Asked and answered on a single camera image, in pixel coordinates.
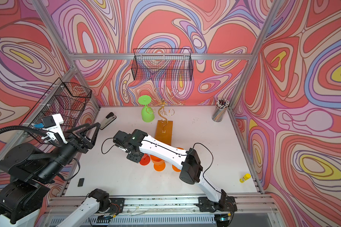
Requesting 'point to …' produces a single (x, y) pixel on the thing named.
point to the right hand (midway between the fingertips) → (141, 156)
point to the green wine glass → (148, 113)
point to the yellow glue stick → (246, 177)
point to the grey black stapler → (110, 117)
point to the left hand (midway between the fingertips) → (95, 124)
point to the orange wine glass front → (174, 168)
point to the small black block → (81, 182)
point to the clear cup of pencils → (219, 112)
